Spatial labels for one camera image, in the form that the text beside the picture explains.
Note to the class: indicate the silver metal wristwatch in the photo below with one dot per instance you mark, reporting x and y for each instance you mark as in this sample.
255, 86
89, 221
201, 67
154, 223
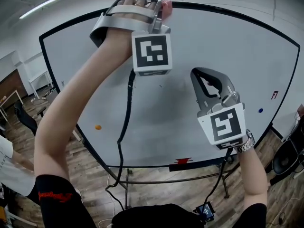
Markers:
248, 144

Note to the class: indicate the black round shell chair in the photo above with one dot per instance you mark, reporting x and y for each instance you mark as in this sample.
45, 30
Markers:
286, 159

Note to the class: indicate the long ceiling light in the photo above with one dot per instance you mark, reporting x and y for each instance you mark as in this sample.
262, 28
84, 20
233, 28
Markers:
39, 7

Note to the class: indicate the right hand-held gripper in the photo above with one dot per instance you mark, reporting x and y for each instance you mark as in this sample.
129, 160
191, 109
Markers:
225, 125

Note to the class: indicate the blue round magnet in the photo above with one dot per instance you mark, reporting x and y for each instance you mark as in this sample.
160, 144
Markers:
261, 110

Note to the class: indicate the black shirt with red print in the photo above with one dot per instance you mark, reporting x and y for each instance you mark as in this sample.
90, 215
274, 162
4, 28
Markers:
61, 205

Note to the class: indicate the red whiteboard eraser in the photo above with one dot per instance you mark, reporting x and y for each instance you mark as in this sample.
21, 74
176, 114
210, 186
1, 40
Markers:
183, 161

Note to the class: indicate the pink cloth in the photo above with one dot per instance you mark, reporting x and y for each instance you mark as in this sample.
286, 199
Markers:
167, 8

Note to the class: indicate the orange round magnet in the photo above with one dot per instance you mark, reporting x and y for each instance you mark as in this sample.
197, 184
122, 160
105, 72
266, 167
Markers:
98, 127

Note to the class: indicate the black metal whiteboard stand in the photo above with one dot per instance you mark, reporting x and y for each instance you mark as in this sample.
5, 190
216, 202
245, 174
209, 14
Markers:
127, 186

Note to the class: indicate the person's left hand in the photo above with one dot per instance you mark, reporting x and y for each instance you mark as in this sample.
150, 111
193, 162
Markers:
139, 2

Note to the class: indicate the person's right forearm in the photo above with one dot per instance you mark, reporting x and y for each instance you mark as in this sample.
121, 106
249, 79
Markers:
253, 174

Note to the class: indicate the white table with wooden top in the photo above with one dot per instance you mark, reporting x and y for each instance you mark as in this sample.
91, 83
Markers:
10, 97

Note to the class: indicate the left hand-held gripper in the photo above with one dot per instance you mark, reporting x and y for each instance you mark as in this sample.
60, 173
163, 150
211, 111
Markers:
152, 53

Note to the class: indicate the black office chair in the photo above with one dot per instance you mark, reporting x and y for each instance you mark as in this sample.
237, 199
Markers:
25, 119

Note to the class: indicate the whiteboard with black frame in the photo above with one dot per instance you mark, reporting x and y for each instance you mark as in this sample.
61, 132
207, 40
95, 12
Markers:
202, 44

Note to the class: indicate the black whiteboard tray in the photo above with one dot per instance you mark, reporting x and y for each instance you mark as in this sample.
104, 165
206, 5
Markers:
197, 166

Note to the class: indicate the small black screen device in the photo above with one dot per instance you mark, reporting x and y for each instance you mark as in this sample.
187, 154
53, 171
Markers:
205, 211

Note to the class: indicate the person's left forearm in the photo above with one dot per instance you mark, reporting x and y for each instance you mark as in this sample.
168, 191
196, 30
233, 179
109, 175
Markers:
78, 98

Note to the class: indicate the white metal table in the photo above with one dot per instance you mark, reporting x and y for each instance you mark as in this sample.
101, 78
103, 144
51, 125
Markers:
39, 78

